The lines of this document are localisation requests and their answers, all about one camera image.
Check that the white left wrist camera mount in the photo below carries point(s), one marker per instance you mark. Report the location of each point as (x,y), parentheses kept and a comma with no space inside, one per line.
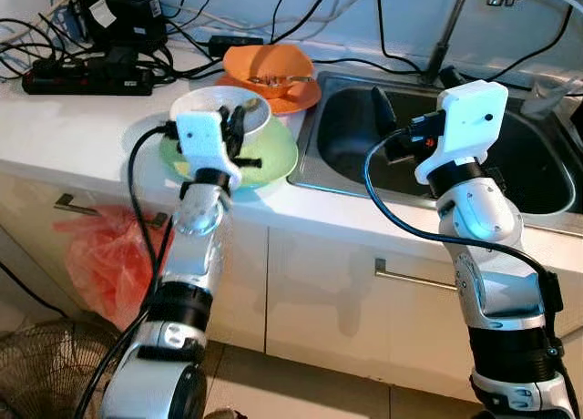
(200,137)

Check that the metal cage floor fan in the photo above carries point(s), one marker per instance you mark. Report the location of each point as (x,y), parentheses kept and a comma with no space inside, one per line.
(46,373)

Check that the stainless steel sink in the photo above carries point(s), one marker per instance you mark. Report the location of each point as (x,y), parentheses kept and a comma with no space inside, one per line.
(346,137)

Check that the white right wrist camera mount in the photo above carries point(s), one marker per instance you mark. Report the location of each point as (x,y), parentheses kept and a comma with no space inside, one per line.
(469,118)

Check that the black power strip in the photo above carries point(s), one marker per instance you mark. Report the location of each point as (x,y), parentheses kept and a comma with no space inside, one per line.
(82,80)

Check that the orange plate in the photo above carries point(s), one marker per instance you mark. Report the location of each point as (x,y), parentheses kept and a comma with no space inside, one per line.
(305,97)

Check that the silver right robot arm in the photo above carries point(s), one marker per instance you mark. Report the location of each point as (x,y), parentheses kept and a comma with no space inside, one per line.
(483,219)

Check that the red plastic bag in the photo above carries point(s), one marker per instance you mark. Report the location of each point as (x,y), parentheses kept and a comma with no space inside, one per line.
(100,264)

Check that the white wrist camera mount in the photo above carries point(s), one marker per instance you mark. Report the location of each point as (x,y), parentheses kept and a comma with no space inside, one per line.
(469,118)
(200,137)

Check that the small black power brick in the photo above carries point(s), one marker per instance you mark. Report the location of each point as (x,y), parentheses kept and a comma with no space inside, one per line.
(235,45)

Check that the metal fork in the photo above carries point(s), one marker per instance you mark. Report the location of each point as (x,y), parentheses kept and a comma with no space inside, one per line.
(273,78)

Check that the white ceramic bowl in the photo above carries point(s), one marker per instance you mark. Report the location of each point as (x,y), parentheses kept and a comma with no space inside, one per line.
(209,98)

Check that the white cabinet door with bag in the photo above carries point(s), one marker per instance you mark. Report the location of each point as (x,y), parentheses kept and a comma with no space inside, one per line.
(246,282)

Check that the green plate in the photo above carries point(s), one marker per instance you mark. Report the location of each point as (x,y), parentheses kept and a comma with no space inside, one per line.
(278,155)

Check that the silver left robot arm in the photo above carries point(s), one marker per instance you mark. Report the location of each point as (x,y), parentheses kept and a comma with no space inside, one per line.
(196,255)

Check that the orange bowl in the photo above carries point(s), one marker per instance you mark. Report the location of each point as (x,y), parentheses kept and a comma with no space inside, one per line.
(264,59)

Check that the large black power adapter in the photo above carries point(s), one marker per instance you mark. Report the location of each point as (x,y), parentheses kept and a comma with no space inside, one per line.
(127,23)

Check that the dark metal faucet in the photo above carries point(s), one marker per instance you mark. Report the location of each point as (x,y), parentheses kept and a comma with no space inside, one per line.
(453,27)

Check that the clear drinking glass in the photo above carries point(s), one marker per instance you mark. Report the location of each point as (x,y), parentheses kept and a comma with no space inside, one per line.
(547,96)

